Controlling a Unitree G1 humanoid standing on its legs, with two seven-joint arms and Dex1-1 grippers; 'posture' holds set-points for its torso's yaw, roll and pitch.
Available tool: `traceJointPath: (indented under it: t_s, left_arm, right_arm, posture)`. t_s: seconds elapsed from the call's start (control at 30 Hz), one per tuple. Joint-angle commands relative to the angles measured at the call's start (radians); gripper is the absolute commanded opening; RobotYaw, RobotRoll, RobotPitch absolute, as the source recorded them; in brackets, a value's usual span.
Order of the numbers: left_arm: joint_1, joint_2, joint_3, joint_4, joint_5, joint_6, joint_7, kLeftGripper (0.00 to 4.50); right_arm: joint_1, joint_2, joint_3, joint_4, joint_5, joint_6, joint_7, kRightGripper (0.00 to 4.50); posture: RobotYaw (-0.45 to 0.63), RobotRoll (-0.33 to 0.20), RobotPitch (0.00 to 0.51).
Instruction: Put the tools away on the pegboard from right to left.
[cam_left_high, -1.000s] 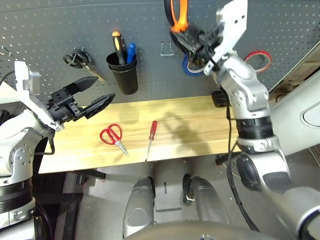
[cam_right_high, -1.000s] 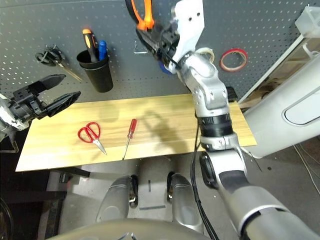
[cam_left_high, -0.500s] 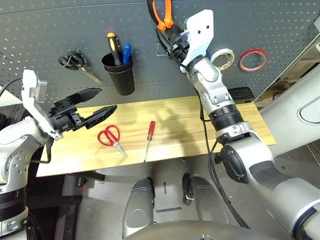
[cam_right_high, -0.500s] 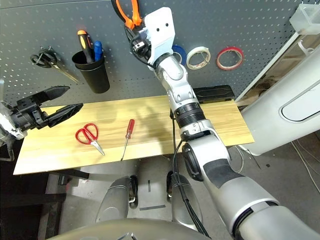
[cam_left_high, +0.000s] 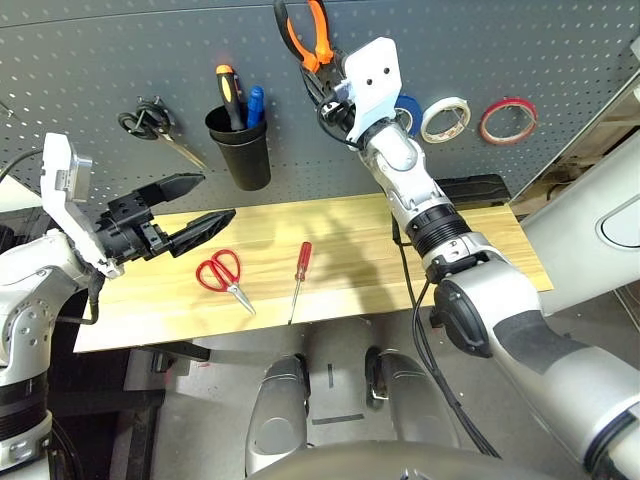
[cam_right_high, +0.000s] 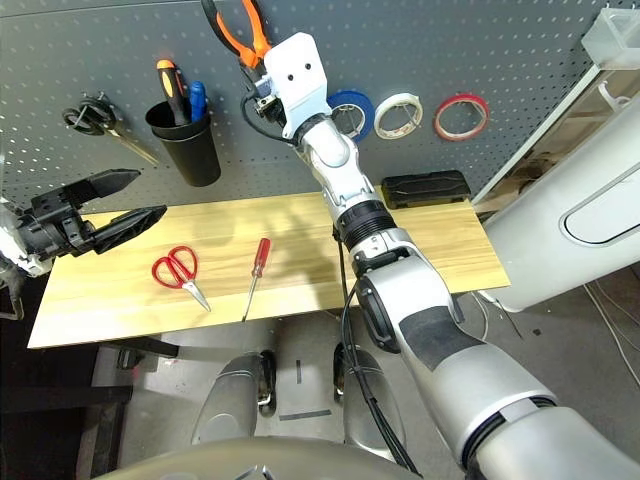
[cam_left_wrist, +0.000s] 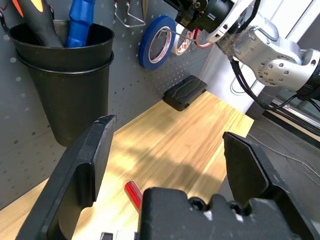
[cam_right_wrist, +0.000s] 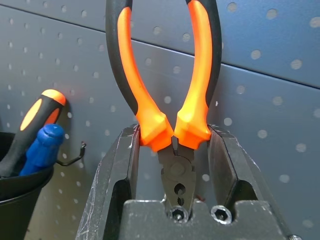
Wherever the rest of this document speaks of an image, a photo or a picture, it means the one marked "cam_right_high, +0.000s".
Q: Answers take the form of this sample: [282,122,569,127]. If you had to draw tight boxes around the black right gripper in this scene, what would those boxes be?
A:
[249,73,288,127]

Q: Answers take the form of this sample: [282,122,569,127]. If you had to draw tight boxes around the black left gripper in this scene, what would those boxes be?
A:
[18,168,169,260]

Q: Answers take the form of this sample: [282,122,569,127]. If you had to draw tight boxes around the orange black needle-nose pliers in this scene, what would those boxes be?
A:
[200,0,274,72]

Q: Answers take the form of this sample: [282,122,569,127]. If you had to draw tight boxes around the red handled scissors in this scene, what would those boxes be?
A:
[151,244,213,313]

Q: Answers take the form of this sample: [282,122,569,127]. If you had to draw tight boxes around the red handled screwdriver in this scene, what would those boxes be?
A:
[241,237,273,323]

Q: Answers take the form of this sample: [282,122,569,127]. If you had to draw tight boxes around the red tape roll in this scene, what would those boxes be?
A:
[432,90,491,143]

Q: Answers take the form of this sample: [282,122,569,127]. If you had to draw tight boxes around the grey perforated pegboard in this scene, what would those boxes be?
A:
[0,0,609,222]

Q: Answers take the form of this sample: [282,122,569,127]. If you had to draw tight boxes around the black plastic cup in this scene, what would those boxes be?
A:
[144,99,223,189]

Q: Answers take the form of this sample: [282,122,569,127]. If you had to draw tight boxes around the blue tape roll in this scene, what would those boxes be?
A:
[326,89,376,142]

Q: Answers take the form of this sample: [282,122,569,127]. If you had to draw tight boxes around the white tape roll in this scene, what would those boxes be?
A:
[373,92,424,141]

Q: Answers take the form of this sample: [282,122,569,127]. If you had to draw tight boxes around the black plastic tool case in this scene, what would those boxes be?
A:
[380,169,472,211]

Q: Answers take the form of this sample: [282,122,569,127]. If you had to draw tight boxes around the silver left robot leg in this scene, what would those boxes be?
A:
[190,350,278,447]

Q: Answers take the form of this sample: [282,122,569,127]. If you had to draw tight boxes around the silver robot leg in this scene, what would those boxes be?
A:
[190,350,278,447]
[333,341,408,464]

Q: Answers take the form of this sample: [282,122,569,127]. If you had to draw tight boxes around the grey robot torso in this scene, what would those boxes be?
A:
[92,436,422,480]

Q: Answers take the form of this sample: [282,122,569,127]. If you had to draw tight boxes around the white curved machine housing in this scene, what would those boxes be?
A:
[478,97,640,314]

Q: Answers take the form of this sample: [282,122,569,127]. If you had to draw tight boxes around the silver right robot leg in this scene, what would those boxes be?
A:
[333,341,408,464]

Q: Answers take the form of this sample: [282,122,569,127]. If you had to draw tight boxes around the white plastic hook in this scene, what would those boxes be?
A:
[596,81,633,109]

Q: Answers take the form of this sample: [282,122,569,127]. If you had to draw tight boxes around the translucent plastic bin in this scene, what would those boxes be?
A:
[580,6,640,72]

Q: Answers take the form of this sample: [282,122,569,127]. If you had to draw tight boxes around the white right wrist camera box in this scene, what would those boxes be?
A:
[262,31,333,141]

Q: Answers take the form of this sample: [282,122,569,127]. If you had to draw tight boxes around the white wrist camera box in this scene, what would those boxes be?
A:
[0,198,52,279]
[262,31,333,141]

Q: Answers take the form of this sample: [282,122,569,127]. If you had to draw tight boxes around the black handled scissors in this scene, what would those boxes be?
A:
[61,91,161,167]

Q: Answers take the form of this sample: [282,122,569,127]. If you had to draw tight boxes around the orange black handled screwdriver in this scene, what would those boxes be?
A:
[155,58,193,127]

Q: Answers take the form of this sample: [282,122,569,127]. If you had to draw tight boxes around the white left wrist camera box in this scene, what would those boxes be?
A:
[0,198,52,279]

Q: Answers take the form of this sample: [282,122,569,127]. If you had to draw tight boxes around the black table foot bracket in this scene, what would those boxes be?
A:
[116,336,181,374]

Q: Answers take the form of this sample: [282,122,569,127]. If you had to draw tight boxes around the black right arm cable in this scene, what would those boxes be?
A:
[331,223,424,480]

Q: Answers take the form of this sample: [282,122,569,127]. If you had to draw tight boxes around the white pegboard frame post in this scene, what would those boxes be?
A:
[471,63,602,204]

